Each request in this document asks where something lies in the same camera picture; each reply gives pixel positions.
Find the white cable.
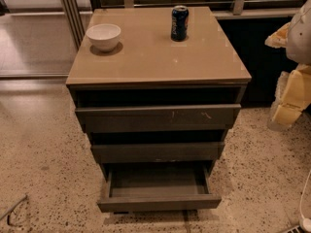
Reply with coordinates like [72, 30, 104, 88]
[298, 168, 311, 223]

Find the grey drawer cabinet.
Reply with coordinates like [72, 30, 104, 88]
[65, 6, 253, 192]

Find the blue soda can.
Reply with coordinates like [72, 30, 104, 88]
[171, 5, 189, 41]

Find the white floor vent device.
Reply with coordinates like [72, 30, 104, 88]
[280, 218, 311, 233]

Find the white ceramic bowl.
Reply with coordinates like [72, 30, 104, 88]
[86, 23, 121, 51]

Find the grey drawer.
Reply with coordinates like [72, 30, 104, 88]
[97, 162, 222, 213]
[91, 142, 225, 163]
[76, 104, 241, 133]

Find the sliding door frame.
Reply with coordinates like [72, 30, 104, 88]
[60, 0, 85, 50]

